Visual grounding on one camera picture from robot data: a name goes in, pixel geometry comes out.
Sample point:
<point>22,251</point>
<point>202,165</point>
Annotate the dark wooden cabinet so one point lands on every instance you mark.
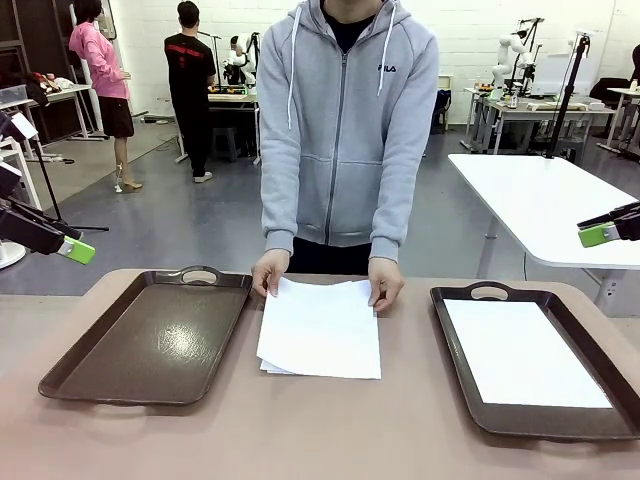
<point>40,30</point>

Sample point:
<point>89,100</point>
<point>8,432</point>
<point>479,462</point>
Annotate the large white table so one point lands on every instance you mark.
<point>525,200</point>

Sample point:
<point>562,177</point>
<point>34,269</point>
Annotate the grey stool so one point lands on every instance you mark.
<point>225,142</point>

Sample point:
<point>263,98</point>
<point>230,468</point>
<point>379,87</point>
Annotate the wooden top work table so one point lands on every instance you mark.
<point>232,100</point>

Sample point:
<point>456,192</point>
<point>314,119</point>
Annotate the clear plastic storage box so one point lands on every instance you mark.
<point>12,95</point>

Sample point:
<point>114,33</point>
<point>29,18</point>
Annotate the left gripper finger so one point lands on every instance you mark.
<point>77,251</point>
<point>55,224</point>

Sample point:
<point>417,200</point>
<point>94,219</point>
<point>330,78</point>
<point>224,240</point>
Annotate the person's left hand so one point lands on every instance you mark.
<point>387,285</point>

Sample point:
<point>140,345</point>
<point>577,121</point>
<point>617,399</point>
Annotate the black trousers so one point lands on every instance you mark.
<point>330,257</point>

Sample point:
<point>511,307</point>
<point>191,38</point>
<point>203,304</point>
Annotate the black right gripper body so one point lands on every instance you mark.
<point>632,225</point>

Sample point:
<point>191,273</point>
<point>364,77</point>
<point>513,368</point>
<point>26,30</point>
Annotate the long grey work table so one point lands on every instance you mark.
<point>545,109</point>

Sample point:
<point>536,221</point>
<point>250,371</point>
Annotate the black office chair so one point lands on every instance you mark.
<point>607,90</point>

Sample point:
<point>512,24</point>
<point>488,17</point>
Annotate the white A4 paper stack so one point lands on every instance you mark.
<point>320,340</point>

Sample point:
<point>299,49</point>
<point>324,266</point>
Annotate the black backpack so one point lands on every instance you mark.
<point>444,107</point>

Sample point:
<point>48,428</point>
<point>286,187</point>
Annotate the person's right forearm grey sleeve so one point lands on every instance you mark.
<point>279,215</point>

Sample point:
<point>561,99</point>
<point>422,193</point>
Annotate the grey zip hoodie torso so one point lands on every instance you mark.
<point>345,150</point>

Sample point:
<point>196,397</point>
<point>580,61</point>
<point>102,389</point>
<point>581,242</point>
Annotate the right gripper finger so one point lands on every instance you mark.
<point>597,236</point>
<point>610,215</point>

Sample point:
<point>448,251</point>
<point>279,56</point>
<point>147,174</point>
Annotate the person's right hand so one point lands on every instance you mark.
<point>270,272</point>

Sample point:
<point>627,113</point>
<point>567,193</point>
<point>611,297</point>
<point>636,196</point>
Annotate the black camera pole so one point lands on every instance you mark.
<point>567,100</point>

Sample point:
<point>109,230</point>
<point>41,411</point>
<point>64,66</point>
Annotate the man in black t-shirt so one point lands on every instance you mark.
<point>190,65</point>

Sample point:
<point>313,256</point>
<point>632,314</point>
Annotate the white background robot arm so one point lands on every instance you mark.
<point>502,50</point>

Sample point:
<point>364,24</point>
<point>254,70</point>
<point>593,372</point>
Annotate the white A4 paper sheet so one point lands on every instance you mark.
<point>520,355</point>

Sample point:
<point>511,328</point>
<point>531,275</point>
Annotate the mannequin in pink hoodie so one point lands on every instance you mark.
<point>97,55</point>

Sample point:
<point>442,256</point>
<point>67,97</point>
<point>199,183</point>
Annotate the black tripod with white panel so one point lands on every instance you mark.
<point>22,125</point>

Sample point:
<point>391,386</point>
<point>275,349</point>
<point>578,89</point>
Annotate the white cluttered side table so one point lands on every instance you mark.
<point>70,90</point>

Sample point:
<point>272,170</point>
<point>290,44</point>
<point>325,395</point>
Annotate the dark cloth pile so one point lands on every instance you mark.
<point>37,85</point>

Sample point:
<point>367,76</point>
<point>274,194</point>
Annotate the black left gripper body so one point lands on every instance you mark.
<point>15,222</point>

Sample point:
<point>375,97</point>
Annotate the white round stand base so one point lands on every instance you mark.
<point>10,255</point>

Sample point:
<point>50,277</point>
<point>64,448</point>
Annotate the person's left forearm grey sleeve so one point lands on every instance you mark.
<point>392,220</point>

